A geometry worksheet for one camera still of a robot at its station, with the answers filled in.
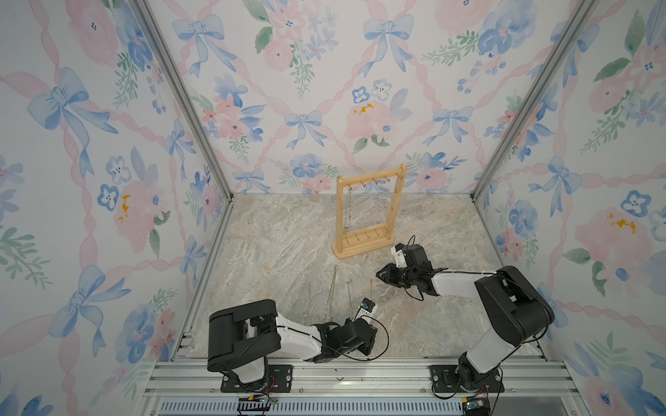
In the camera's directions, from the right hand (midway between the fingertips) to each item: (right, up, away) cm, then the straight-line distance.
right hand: (379, 274), depth 94 cm
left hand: (-2, -15, -13) cm, 20 cm away
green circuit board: (+23, -32, -21) cm, 44 cm away
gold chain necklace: (-12, -3, -1) cm, 12 cm away
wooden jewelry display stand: (-2, +12, +7) cm, 14 cm away
